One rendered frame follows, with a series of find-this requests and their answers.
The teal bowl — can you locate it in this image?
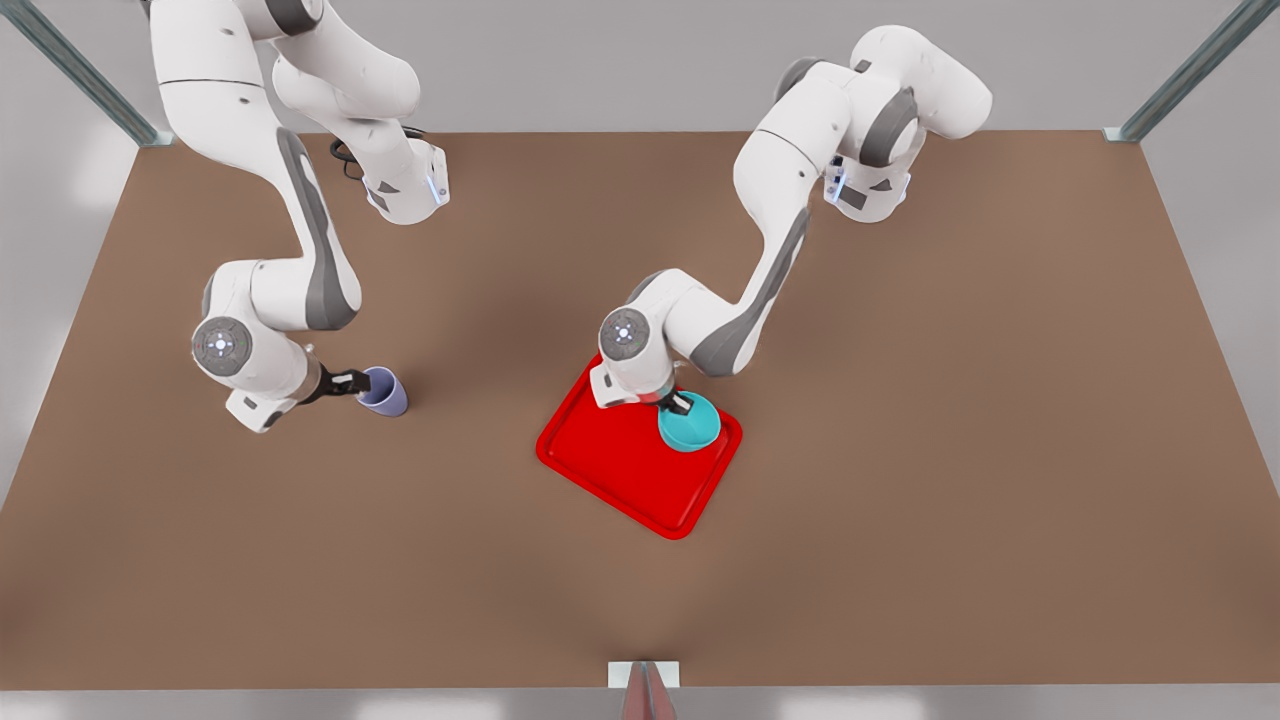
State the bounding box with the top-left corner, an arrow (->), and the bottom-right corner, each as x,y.
657,391 -> 722,454

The lavender cup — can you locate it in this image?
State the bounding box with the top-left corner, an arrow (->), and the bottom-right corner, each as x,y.
357,366 -> 409,418

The red tray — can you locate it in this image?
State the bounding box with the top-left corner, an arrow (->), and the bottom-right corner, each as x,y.
536,354 -> 744,541

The black cable loop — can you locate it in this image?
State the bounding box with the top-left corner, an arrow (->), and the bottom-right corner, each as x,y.
329,126 -> 427,183

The silver frame post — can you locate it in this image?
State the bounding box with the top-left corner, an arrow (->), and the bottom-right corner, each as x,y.
0,0 -> 175,148
1103,0 -> 1280,143
608,660 -> 681,720

